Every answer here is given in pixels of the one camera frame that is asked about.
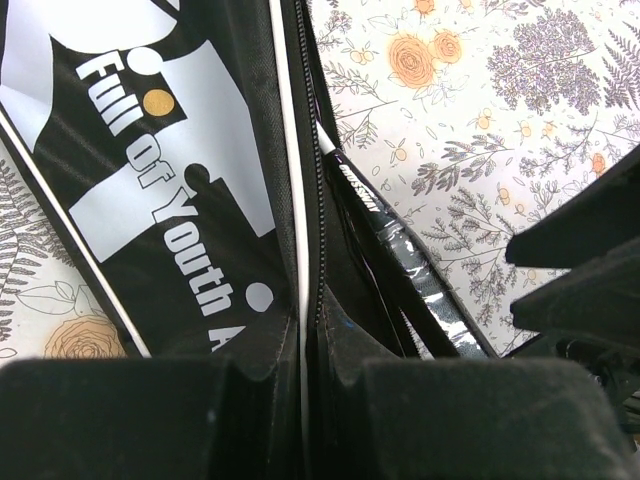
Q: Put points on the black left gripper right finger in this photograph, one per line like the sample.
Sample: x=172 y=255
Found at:
x=391 y=418

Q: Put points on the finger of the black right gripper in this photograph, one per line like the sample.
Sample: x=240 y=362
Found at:
x=599 y=298
x=600 y=218

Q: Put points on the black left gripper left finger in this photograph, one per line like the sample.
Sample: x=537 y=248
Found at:
x=230 y=415

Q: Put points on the black badminton racket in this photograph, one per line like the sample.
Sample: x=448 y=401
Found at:
x=426 y=319

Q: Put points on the black racket cover bag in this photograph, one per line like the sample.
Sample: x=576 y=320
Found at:
x=146 y=222

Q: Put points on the floral tablecloth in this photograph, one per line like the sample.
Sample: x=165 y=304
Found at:
x=477 y=119

